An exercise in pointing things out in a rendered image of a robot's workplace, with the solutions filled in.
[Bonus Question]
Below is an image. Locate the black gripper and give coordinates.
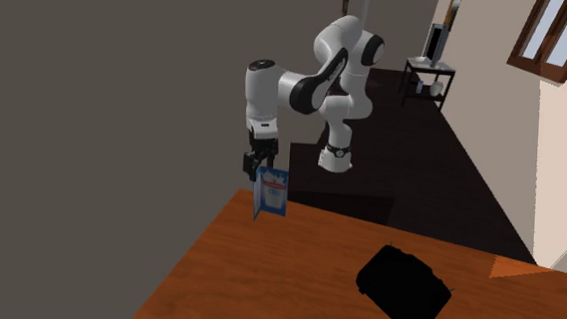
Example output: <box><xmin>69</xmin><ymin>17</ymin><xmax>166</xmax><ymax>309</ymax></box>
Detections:
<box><xmin>241</xmin><ymin>127</ymin><xmax>281</xmax><ymax>184</ymax></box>

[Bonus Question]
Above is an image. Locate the blue and white carton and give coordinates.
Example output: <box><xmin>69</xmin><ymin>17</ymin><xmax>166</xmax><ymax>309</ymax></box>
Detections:
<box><xmin>251</xmin><ymin>165</ymin><xmax>291</xmax><ymax>223</ymax></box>

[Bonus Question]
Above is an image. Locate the dark robot stand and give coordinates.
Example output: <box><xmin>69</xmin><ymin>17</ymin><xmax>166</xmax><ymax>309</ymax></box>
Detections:
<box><xmin>285</xmin><ymin>140</ymin><xmax>400</xmax><ymax>227</ymax></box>

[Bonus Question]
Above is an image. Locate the black toaster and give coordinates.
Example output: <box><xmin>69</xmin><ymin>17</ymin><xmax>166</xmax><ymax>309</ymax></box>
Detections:
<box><xmin>352</xmin><ymin>240</ymin><xmax>457</xmax><ymax>319</ymax></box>

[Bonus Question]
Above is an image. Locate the black side table with monitor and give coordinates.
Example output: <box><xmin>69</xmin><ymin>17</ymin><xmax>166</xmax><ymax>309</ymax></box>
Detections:
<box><xmin>398</xmin><ymin>20</ymin><xmax>460</xmax><ymax>113</ymax></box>

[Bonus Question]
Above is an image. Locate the brown framed window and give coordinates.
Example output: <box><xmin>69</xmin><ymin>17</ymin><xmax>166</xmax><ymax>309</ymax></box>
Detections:
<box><xmin>505</xmin><ymin>0</ymin><xmax>567</xmax><ymax>86</ymax></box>

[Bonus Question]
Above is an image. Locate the framed wall picture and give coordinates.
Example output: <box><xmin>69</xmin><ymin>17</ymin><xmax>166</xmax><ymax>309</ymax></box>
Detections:
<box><xmin>441</xmin><ymin>0</ymin><xmax>464</xmax><ymax>32</ymax></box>

